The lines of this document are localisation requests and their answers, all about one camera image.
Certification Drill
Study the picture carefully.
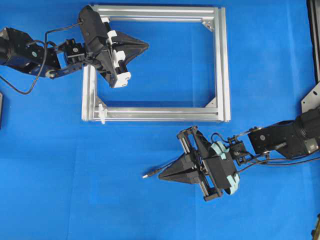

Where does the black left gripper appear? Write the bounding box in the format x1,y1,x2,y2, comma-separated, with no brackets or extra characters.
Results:
78,5,149,88

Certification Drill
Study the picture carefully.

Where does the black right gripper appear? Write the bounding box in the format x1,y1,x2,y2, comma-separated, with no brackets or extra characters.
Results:
158,126,240,202

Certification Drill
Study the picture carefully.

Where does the black wire with plug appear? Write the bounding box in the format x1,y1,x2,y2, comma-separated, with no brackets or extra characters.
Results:
142,156,320,179

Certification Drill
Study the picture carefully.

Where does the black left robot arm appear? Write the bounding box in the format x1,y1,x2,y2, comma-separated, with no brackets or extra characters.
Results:
0,5,149,88

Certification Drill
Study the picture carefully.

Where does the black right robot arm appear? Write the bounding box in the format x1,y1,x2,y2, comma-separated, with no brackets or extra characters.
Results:
158,107,320,201

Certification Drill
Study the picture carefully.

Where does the white zip tie loop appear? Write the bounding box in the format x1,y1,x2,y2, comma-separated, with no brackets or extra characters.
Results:
98,103,108,125

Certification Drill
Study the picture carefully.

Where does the dark box left edge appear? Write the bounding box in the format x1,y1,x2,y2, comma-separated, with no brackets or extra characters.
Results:
0,92,4,128

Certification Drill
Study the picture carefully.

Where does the silver aluminium extrusion frame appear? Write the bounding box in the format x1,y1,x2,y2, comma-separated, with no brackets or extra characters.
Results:
81,4,231,122

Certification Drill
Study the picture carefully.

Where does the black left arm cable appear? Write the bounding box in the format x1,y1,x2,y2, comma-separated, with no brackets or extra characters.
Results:
0,22,83,95

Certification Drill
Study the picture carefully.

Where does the black vertical rail right edge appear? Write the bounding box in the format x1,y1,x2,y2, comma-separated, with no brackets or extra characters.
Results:
306,0,320,84

